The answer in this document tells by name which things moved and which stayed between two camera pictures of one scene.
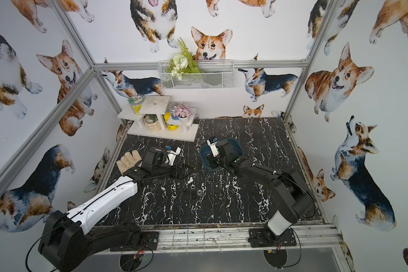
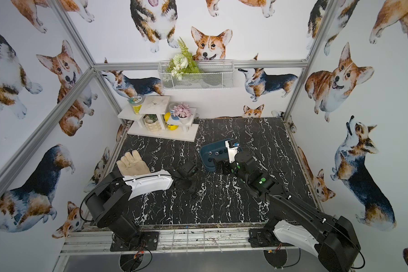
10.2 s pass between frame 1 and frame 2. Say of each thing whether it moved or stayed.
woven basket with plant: stayed
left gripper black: moved
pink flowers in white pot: stayed
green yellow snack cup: stayed
